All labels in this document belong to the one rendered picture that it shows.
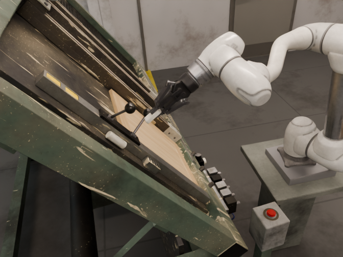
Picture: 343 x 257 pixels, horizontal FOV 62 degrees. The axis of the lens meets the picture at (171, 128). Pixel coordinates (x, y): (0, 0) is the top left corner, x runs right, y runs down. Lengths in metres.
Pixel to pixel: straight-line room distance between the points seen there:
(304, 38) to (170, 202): 0.86
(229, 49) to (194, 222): 0.63
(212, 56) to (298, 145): 0.92
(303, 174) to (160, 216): 1.04
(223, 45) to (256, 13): 4.14
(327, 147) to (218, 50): 0.86
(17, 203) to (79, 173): 2.02
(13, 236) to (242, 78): 2.12
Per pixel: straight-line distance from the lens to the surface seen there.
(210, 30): 4.96
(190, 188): 1.36
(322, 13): 5.86
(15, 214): 2.74
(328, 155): 1.67
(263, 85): 0.94
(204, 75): 1.03
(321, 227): 2.67
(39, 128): 0.73
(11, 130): 0.74
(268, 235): 1.42
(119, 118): 1.26
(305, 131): 1.74
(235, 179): 2.84
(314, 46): 1.42
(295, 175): 1.81
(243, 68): 0.96
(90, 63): 1.47
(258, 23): 5.22
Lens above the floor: 2.02
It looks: 36 degrees down
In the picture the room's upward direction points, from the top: 4 degrees counter-clockwise
